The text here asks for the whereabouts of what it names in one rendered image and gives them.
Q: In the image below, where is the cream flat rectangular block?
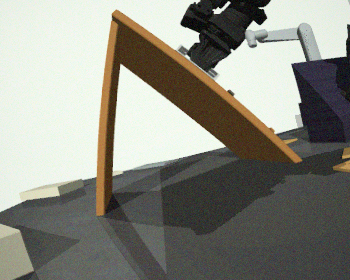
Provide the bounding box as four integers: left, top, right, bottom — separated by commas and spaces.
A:
19, 178, 84, 201

